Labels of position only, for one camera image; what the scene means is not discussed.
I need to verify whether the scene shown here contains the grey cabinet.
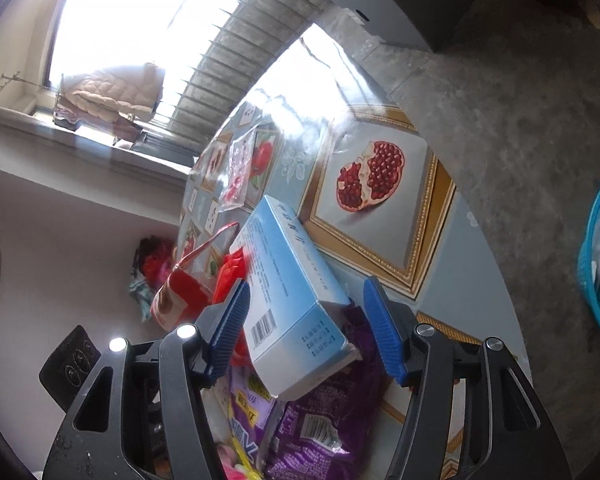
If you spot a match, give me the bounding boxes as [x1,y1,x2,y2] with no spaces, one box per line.
[320,0,486,53]

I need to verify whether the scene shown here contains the light blue cardboard box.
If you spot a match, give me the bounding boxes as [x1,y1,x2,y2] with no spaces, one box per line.
[229,195,358,397]

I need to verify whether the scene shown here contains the beige quilted jacket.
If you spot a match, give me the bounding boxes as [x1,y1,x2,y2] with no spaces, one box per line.
[60,62,165,123]

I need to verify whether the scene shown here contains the red printed packet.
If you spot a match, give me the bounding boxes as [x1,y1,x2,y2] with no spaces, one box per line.
[150,222,241,331]

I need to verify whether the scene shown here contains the clear packet with red print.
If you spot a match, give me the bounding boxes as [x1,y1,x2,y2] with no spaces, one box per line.
[219,130,261,211]

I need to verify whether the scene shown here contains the red plastic packet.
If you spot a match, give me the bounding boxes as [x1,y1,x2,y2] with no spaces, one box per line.
[212,250,251,306]

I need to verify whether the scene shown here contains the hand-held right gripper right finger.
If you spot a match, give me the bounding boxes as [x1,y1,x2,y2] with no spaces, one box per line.
[362,276,573,480]

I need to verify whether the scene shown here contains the yellow purple foil packet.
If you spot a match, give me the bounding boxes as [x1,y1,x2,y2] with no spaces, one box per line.
[227,365,281,480]

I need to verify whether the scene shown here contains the fruit print tablecloth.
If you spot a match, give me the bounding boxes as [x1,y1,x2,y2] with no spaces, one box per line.
[177,25,533,480]

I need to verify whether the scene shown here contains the blue plastic mesh basket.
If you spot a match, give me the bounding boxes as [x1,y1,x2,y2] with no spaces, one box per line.
[577,170,600,345]

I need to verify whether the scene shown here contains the purple snack packet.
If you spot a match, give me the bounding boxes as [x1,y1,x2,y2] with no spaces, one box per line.
[265,305,396,480]

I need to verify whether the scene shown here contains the black device with round dials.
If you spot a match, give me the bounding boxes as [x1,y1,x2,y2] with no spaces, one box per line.
[39,325,103,406]

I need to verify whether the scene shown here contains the metal balcony railing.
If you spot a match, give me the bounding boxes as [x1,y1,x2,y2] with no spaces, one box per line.
[155,0,341,161]

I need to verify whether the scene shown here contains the green patterned cloth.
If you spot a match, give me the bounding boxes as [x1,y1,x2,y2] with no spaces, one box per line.
[129,277,153,321]

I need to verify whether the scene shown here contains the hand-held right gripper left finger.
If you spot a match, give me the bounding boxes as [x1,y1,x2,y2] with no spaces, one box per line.
[42,280,253,480]

